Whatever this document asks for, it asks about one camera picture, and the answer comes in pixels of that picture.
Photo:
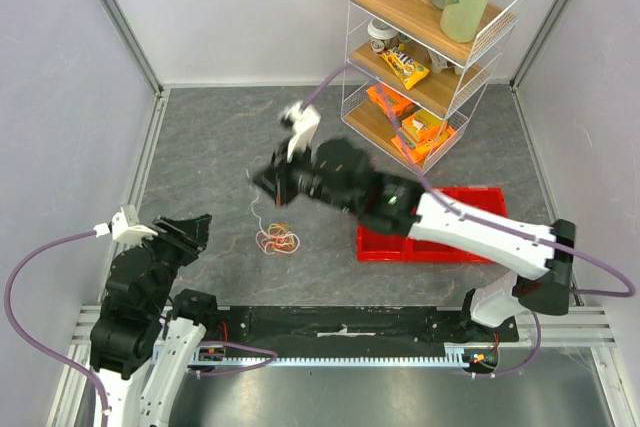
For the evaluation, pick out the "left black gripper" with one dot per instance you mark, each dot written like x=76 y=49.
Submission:
x=189 y=236

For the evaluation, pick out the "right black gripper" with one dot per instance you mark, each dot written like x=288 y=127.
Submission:
x=284 y=183

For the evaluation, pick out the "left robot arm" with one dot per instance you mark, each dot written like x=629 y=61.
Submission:
x=145 y=336

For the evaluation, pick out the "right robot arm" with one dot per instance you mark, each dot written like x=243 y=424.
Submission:
x=342 y=176

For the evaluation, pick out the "red three-compartment bin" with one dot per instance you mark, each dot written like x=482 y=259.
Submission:
x=374 y=247

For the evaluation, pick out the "orange snack pack upper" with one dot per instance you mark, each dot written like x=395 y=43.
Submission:
x=391 y=103

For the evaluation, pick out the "orange snack box stack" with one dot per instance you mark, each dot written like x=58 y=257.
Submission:
x=420 y=134

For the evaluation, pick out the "yellow candy bag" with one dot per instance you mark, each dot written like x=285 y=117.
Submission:
x=406 y=69

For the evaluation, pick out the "white lidded cup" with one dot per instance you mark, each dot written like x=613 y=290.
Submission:
x=381 y=35

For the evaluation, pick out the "white object on shelf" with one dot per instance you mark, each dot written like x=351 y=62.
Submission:
x=438 y=63

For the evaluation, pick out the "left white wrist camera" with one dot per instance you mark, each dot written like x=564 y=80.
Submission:
x=125 y=228

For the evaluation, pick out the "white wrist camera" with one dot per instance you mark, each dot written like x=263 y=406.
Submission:
x=302 y=123
x=125 y=228

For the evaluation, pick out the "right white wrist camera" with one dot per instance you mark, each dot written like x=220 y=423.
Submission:
x=302 y=123

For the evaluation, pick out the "white wire wooden shelf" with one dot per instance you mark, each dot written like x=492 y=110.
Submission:
x=449 y=97

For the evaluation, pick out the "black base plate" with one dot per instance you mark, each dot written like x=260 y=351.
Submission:
x=350 y=331

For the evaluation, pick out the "grey slotted cable duct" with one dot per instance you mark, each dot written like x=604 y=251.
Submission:
x=215 y=355

